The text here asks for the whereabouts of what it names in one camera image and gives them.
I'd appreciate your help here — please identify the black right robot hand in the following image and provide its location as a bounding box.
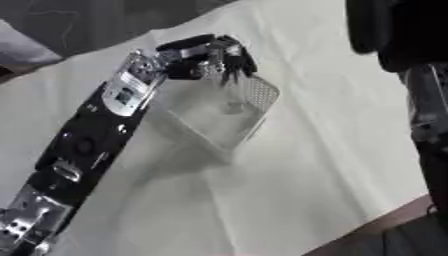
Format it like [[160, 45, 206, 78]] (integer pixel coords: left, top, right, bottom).
[[414, 141, 448, 234]]

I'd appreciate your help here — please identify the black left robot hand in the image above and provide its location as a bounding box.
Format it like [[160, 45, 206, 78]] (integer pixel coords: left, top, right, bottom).
[[154, 33, 259, 87]]

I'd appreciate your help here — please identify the white pierced plastic box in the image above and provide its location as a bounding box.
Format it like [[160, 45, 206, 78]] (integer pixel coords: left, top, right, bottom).
[[143, 73, 282, 165]]

